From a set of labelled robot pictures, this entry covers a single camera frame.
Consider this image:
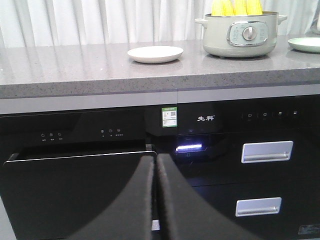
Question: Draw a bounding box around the black drawer disinfection cabinet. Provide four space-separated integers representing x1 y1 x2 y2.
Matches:
174 94 320 240

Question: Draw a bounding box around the white pleated curtain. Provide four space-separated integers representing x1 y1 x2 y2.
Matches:
0 0 320 49

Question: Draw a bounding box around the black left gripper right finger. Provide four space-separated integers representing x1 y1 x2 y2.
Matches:
156 153 258 240

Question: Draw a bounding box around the light green round plate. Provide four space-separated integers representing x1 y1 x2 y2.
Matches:
288 37 320 53

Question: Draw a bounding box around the beige round plate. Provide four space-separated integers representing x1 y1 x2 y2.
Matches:
127 45 184 64

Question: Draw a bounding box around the white rice cooker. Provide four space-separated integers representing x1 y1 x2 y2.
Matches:
310 11 320 35

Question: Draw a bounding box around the yellow corn cob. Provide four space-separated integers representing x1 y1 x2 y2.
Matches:
233 0 247 16
211 0 234 16
246 0 263 16

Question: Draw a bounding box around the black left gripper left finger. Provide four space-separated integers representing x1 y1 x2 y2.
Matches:
68 155 155 240

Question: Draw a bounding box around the pale green electric cooking pot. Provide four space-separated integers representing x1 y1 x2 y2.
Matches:
194 11 288 58

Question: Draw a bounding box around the black built-in dishwasher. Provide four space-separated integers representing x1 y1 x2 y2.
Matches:
0 92 178 240

